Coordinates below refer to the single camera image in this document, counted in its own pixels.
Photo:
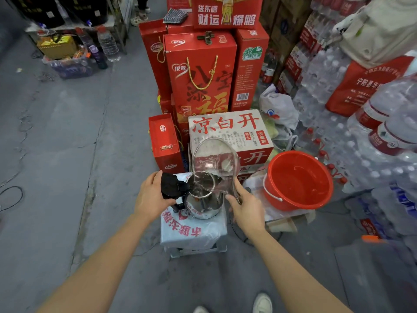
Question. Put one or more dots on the large red-label water bottle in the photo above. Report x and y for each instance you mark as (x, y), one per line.
(381, 104)
(394, 140)

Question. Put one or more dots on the stack of bottled water packs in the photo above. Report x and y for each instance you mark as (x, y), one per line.
(325, 87)

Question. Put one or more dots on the person's right forearm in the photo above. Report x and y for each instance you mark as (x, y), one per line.
(299, 277)

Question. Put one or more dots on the person's right hand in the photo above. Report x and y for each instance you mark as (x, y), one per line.
(249, 215)

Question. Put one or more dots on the beige canvas bag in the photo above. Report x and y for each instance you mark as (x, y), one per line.
(381, 32)

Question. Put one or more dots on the red tote bag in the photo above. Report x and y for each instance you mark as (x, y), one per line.
(358, 91)

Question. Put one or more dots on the clear jug with orange cap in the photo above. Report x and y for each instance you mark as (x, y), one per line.
(374, 277)

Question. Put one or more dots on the small red gift box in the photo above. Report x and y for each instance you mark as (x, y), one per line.
(164, 143)

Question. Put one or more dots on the red box with green logo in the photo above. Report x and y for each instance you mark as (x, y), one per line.
(249, 74)

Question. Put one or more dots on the clear plastic water ladle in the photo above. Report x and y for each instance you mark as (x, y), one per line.
(218, 159)

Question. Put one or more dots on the metal shelf rack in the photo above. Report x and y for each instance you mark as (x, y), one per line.
(122, 29)

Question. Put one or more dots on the grey patterned cloth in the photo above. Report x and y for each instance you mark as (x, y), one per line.
(175, 16)

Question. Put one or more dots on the clear plastic sheet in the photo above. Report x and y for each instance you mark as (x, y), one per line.
(257, 189)

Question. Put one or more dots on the purple drink bottle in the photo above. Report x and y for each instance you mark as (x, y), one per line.
(96, 55)

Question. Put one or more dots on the stack of brown cartons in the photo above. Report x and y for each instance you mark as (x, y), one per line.
(286, 22)

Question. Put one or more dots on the white plastic bag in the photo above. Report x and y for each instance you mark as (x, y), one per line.
(278, 105)

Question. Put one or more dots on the black carton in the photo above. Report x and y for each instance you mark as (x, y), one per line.
(36, 11)
(84, 9)

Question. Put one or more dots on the stool covered with white bag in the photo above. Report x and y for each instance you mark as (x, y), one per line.
(192, 234)

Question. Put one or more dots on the white sneaker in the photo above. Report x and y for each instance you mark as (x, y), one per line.
(200, 310)
(262, 304)

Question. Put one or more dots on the person's left hand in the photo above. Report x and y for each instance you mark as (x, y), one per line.
(151, 200)

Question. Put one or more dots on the dark soda bottle red label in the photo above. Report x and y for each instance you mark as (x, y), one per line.
(268, 73)

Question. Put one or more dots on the red plastic bucket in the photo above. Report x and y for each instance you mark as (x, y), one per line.
(299, 182)

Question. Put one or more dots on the yellow basket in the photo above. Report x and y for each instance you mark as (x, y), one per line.
(57, 47)

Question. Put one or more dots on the green leafy vegetables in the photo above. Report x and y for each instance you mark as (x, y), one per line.
(269, 125)

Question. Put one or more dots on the person's left forearm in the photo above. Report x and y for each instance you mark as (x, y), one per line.
(101, 270)

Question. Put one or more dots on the white and red carton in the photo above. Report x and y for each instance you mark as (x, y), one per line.
(228, 127)

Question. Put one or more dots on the blue wrapped bottle pack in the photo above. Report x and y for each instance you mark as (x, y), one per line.
(68, 68)

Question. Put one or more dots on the red carton with yellow print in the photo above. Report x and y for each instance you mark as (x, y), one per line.
(228, 14)

